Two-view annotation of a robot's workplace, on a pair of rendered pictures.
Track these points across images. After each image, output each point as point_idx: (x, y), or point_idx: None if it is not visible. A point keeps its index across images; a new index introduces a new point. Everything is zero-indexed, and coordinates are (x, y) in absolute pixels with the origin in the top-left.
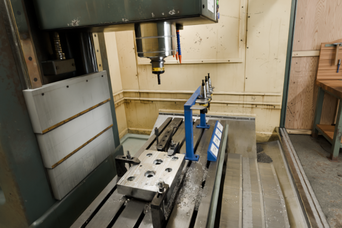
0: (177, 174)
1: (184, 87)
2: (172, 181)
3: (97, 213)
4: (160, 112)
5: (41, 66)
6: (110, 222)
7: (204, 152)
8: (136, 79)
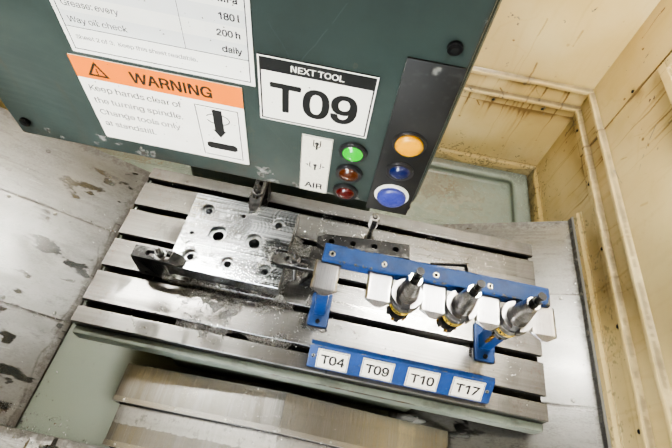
0: (221, 279)
1: (646, 254)
2: (193, 270)
3: (182, 191)
4: (571, 220)
5: None
6: (165, 209)
7: (343, 342)
8: (624, 99)
